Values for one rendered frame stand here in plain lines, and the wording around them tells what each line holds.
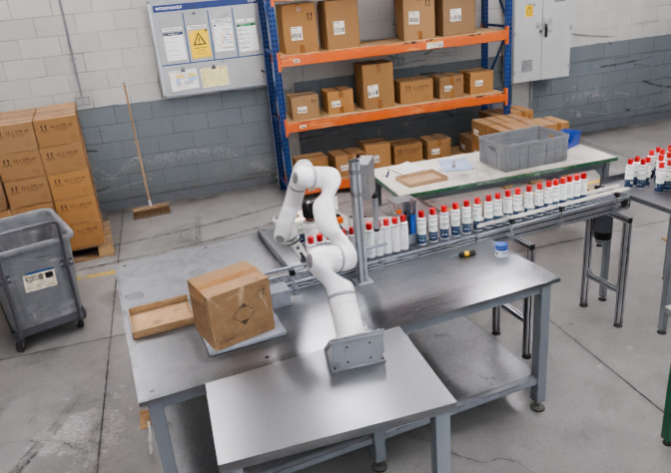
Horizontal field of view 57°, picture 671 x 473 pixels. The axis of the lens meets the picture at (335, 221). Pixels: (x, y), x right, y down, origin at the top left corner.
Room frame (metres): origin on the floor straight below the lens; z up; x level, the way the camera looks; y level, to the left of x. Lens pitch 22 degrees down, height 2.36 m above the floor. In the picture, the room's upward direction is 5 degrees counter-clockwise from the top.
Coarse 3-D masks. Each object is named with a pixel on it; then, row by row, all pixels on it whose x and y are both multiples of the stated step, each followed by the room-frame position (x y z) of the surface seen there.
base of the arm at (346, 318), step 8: (336, 296) 2.36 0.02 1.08; (344, 296) 2.36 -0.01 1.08; (352, 296) 2.37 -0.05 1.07; (336, 304) 2.34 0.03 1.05; (344, 304) 2.33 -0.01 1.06; (352, 304) 2.34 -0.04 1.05; (336, 312) 2.33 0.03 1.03; (344, 312) 2.31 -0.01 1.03; (352, 312) 2.32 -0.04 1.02; (336, 320) 2.31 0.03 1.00; (344, 320) 2.29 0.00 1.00; (352, 320) 2.29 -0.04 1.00; (360, 320) 2.32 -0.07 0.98; (336, 328) 2.30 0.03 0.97; (344, 328) 2.27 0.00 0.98; (352, 328) 2.27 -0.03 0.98; (360, 328) 2.28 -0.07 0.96; (336, 336) 2.29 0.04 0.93
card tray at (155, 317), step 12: (168, 300) 2.89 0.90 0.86; (180, 300) 2.91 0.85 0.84; (132, 312) 2.83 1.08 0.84; (144, 312) 2.83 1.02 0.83; (156, 312) 2.82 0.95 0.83; (168, 312) 2.81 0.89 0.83; (180, 312) 2.80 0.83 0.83; (192, 312) 2.79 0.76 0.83; (132, 324) 2.72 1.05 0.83; (144, 324) 2.71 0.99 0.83; (156, 324) 2.70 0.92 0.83; (168, 324) 2.64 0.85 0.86; (180, 324) 2.66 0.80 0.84; (144, 336) 2.60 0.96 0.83
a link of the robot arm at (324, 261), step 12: (312, 252) 2.47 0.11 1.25; (324, 252) 2.46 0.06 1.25; (336, 252) 2.49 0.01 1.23; (312, 264) 2.44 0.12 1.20; (324, 264) 2.42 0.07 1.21; (336, 264) 2.46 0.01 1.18; (324, 276) 2.42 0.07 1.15; (336, 276) 2.41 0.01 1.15; (336, 288) 2.38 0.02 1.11; (348, 288) 2.39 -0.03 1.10
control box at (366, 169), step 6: (360, 156) 3.13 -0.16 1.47; (366, 156) 3.12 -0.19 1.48; (372, 156) 3.12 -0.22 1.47; (360, 162) 3.02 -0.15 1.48; (366, 162) 3.01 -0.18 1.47; (372, 162) 3.10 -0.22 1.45; (360, 168) 2.98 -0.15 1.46; (366, 168) 2.97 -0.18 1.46; (372, 168) 3.09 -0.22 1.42; (360, 174) 2.98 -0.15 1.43; (366, 174) 2.97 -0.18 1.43; (372, 174) 3.08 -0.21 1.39; (366, 180) 2.97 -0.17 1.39; (372, 180) 3.07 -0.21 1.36; (366, 186) 2.97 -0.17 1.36; (372, 186) 3.06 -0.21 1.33; (366, 192) 2.97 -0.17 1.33; (372, 192) 3.05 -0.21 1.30; (366, 198) 2.97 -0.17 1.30
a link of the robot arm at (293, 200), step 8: (288, 192) 2.91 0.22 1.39; (296, 192) 2.89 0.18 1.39; (304, 192) 2.91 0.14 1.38; (288, 200) 2.91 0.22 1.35; (296, 200) 2.90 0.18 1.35; (288, 208) 2.91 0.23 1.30; (296, 208) 2.92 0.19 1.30; (280, 216) 2.90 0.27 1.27; (288, 216) 2.89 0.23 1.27; (296, 216) 2.91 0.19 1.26; (280, 224) 2.88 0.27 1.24; (288, 224) 2.88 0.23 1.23; (280, 232) 2.88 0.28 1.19; (288, 232) 2.88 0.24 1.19; (280, 240) 2.89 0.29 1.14
